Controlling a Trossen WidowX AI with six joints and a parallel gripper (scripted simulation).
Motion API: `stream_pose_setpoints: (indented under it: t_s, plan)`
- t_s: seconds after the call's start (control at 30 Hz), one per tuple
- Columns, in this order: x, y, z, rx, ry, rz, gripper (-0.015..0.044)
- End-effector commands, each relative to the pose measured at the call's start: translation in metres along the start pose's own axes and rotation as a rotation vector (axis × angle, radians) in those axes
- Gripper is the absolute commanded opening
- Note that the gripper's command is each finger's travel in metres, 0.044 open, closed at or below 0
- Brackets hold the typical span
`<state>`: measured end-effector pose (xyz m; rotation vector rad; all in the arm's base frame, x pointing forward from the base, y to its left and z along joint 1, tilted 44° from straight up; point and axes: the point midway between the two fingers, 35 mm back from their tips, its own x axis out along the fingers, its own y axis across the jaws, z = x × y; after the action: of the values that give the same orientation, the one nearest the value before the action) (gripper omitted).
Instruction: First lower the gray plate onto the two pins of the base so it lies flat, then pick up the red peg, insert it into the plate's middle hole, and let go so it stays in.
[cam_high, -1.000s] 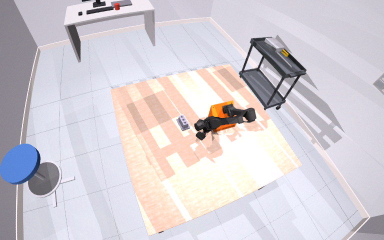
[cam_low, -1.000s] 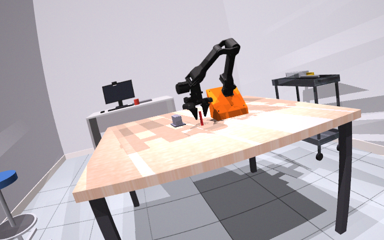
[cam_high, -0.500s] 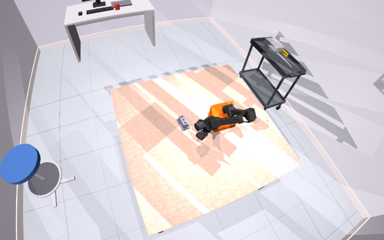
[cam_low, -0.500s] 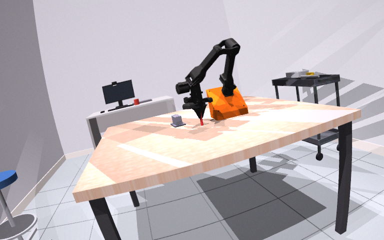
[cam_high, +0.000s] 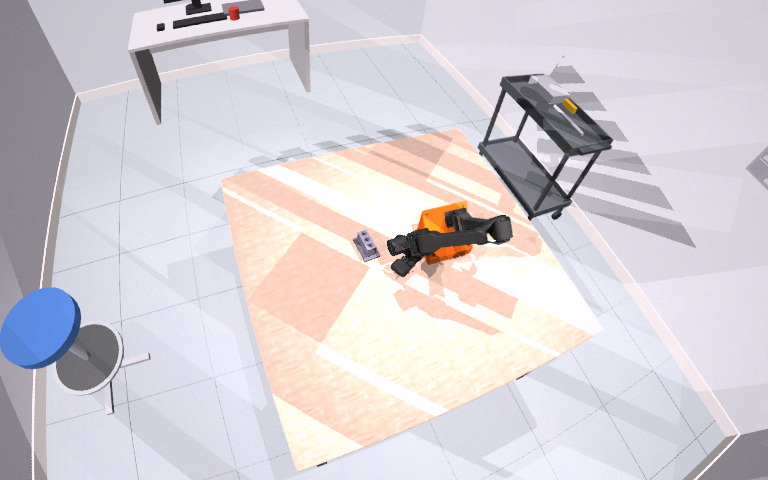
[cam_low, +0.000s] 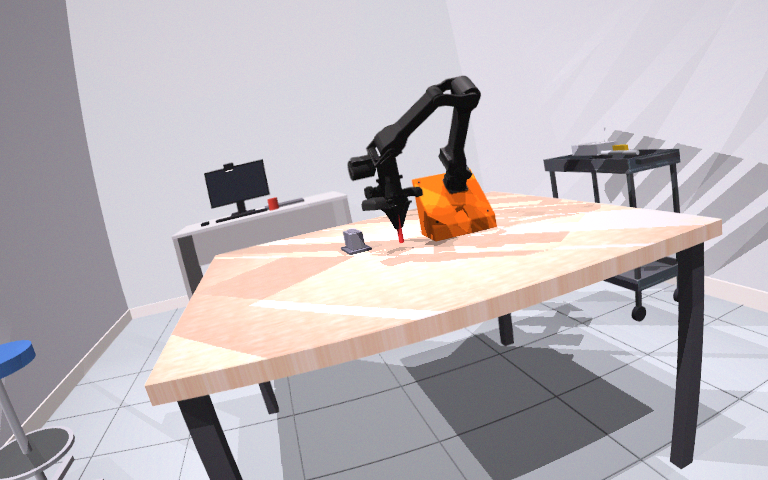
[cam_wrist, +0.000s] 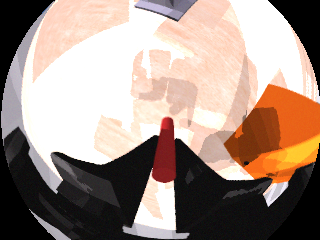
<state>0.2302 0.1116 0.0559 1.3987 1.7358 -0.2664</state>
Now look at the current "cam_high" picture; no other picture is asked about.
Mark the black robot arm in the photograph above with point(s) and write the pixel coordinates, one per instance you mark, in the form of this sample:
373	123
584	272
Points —
468	230

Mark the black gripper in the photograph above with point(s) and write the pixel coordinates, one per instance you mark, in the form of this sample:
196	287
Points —
406	263

